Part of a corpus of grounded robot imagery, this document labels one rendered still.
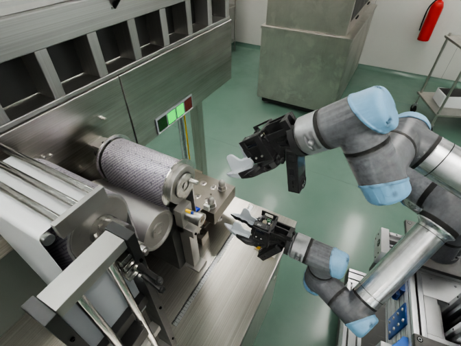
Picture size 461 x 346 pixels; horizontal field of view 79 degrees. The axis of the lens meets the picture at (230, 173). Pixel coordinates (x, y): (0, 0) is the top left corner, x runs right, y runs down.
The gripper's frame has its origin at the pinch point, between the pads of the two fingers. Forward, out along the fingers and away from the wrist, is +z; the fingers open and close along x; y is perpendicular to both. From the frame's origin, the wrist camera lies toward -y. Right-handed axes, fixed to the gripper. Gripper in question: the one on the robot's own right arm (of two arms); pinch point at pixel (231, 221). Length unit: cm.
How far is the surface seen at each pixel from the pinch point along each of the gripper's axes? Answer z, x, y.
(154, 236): 12.7, 20.3, 8.7
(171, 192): 12.1, 11.2, 17.8
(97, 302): 2.9, 42.2, 24.0
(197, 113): 62, -71, -15
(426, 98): -81, -318, -83
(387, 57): -26, -444, -87
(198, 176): 24.8, -17.5, -5.9
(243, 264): -5.7, 1.8, -18.9
